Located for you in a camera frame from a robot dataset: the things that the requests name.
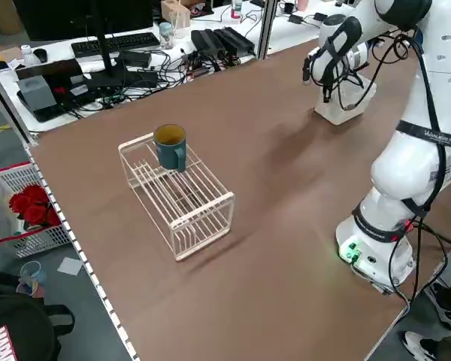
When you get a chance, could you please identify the clear water bottle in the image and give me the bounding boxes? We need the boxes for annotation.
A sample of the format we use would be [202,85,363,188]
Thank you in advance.
[20,44,37,67]

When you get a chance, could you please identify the black keyboard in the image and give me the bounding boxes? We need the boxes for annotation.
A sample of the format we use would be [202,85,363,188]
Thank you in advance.
[70,32,162,59]

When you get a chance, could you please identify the dark flat box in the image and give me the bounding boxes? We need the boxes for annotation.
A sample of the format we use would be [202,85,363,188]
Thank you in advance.
[14,59,84,82]

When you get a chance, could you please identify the black power supply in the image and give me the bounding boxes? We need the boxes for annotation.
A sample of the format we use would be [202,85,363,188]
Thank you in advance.
[213,26,256,56]
[190,29,227,58]

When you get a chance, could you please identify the white basket red rim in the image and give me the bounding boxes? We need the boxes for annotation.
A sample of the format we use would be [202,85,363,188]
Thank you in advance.
[0,161,74,259]

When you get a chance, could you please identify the clear blue cup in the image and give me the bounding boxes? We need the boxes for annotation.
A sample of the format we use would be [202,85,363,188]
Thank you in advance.
[17,260,48,299]

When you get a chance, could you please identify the grey cube device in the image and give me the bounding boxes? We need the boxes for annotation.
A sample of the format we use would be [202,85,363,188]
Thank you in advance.
[16,74,58,114]

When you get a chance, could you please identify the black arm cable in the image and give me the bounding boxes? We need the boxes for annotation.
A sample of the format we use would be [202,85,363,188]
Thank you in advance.
[375,29,451,223]

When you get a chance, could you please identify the aluminium frame post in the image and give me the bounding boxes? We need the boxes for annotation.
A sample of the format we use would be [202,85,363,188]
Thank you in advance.
[256,0,280,60]
[0,62,39,147]

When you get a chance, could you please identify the black base cable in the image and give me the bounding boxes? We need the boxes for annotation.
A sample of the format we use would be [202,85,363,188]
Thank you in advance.
[389,220,451,304]

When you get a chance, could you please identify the brown cardboard box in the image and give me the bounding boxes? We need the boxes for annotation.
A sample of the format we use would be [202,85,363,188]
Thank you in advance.
[0,0,24,35]

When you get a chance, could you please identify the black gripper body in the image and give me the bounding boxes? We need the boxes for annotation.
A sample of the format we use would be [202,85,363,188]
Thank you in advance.
[341,63,365,91]

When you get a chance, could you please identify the red roses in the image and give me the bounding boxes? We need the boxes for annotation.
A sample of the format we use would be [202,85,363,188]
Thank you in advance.
[8,184,63,231]

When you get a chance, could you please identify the teal mug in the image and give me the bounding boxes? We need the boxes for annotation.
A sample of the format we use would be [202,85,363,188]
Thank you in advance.
[153,123,189,174]

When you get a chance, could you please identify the black monitor stand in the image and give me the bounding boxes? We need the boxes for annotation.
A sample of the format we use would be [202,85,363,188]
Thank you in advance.
[86,0,159,89]

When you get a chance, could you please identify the white preservation box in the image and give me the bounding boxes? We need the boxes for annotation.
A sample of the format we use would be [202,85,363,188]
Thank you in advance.
[314,74,377,126]

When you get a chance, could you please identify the white paper square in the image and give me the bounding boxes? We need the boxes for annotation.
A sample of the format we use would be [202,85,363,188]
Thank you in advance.
[56,256,85,278]

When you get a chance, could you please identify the black monitor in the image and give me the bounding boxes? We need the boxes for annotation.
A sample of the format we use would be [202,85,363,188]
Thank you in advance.
[13,0,154,41]

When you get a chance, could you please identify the cream wire rack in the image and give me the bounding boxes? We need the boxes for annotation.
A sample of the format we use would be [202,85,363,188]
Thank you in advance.
[117,131,236,262]

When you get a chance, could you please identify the jar with teal lid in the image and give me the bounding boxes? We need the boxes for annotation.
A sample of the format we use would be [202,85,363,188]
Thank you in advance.
[158,21,175,50]

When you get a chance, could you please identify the light wooden box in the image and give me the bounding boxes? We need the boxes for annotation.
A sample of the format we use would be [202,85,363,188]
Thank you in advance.
[160,0,192,39]

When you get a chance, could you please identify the person's black white shoe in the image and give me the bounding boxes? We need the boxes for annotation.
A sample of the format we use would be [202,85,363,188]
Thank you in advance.
[422,274,451,332]

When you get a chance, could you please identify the black backpack red logo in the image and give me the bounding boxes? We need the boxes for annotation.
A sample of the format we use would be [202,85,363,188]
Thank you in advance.
[0,268,77,361]

